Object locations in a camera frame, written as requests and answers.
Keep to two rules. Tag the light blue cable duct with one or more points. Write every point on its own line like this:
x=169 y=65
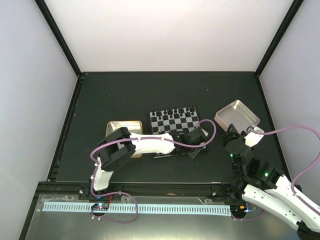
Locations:
x=131 y=208

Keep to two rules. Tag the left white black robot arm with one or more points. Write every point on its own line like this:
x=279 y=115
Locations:
x=145 y=144

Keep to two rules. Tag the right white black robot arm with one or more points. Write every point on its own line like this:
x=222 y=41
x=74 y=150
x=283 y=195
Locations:
x=266 y=186

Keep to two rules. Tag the black aluminium frame post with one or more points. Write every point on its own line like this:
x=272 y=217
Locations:
x=46 y=13
x=283 y=27

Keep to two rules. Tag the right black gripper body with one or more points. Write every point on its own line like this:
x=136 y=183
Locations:
x=230 y=137

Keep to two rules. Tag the gold metal tin tray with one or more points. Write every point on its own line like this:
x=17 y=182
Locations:
x=120 y=126

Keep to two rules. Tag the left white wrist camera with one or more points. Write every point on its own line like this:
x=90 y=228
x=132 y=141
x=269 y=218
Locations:
x=196 y=136

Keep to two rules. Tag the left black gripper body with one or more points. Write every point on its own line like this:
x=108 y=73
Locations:
x=194 y=154

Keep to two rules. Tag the black aluminium frame left post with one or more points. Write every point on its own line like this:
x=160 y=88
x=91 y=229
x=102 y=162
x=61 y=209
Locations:
x=46 y=13

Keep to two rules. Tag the pink metal tin tray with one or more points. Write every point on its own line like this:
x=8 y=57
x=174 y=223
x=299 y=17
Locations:
x=237 y=114

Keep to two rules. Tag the small green circuit board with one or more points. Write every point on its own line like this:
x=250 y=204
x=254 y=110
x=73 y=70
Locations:
x=100 y=207

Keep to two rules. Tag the black and silver chessboard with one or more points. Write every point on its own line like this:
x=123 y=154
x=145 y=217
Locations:
x=176 y=122

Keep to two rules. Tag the black aluminium frame right post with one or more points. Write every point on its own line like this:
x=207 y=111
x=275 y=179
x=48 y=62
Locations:
x=283 y=27

